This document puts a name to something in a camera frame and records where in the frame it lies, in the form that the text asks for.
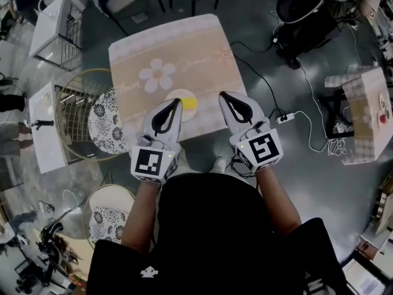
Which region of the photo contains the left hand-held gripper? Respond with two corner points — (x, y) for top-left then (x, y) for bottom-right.
(130, 98), (184, 184)

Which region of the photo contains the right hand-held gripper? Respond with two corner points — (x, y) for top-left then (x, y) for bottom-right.
(218, 91), (284, 173)

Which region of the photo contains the round white plate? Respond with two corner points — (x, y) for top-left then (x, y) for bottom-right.
(165, 88), (199, 123)

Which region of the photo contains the yellow corn cob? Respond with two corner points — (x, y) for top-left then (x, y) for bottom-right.
(181, 98), (199, 111)

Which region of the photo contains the person's left forearm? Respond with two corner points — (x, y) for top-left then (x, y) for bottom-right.
(120, 176), (162, 254)

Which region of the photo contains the person's right forearm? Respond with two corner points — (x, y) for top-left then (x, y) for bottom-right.
(256, 166), (303, 238)

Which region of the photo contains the white power strip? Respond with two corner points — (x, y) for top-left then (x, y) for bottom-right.
(275, 112), (296, 125)

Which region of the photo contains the person's white right shoe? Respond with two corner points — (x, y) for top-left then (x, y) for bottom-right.
(208, 155), (227, 175)

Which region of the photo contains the black white floral cushion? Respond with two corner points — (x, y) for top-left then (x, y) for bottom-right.
(87, 88), (132, 154)
(88, 206), (130, 245)

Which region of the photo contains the beige floral tablecloth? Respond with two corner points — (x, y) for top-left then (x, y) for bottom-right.
(107, 13), (249, 143)

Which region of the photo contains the clear plastic cup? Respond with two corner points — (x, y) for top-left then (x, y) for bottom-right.
(61, 188), (85, 210)

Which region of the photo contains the small white side table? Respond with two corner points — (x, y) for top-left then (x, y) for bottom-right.
(28, 81), (69, 175)

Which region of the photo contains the black machine base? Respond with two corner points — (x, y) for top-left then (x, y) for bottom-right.
(274, 0), (362, 71)

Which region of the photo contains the person's black clothing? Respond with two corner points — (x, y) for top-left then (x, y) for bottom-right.
(87, 172), (349, 295)

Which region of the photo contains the table with checked beige cloth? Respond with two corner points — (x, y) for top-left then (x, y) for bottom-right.
(324, 66), (393, 166)

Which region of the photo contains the grey seat metal chair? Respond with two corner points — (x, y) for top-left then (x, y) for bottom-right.
(87, 0), (166, 37)

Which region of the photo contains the wooden shelf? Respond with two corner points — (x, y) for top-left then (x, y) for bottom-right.
(368, 170), (393, 236)

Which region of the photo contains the open laptop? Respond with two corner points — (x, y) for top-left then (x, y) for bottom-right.
(341, 258), (388, 295)

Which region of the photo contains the black floor cable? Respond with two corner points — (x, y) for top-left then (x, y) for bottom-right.
(229, 41), (285, 119)

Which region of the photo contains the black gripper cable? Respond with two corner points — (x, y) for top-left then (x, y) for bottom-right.
(225, 155), (257, 179)

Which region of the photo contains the white power cable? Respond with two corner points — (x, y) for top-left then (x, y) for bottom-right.
(270, 9), (348, 157)

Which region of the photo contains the gold wire round chair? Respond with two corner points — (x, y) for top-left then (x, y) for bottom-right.
(82, 183), (136, 252)
(55, 68), (133, 162)

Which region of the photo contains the black handle tool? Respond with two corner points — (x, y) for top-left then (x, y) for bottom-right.
(30, 119), (55, 131)

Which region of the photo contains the white table with wire rack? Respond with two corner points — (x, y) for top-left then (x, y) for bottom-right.
(29, 0), (84, 73)

